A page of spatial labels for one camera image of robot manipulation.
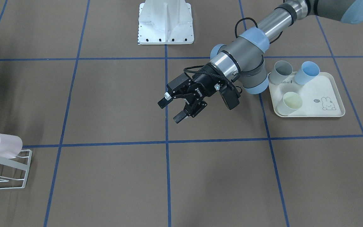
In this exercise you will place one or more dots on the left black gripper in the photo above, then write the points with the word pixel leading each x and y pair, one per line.
pixel 205 84

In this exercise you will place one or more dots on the pale green plastic cup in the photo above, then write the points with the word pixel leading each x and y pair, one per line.
pixel 289 103

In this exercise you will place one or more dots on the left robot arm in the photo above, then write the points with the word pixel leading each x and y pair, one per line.
pixel 243 61

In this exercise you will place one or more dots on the pink plastic cup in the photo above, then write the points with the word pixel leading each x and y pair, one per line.
pixel 10 146

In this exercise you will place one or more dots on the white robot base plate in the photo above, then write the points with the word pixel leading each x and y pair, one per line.
pixel 164 22

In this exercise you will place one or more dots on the white wire cup rack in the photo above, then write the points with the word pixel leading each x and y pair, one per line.
pixel 15 171

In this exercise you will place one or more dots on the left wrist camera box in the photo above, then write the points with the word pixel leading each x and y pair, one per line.
pixel 230 95

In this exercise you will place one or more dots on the grey plastic cup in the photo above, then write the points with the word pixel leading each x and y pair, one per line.
pixel 282 69

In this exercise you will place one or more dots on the cream plastic tray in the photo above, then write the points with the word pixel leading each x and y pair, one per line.
pixel 320 97

